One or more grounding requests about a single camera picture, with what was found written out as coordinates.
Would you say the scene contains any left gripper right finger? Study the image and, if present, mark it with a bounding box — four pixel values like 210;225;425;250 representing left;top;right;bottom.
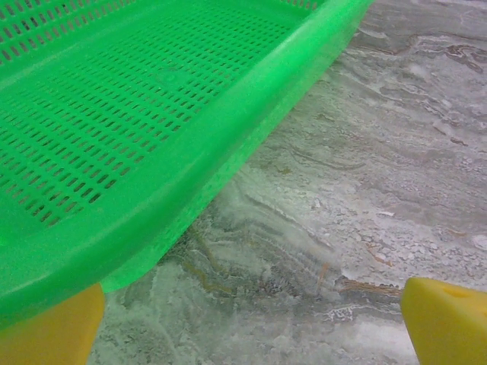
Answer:
399;276;487;365

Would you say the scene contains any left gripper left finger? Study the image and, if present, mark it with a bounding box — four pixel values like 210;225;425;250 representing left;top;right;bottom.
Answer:
0;283;106;365

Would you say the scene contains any green plastic mesh basket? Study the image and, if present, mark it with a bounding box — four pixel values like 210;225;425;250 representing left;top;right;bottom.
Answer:
0;0;376;332

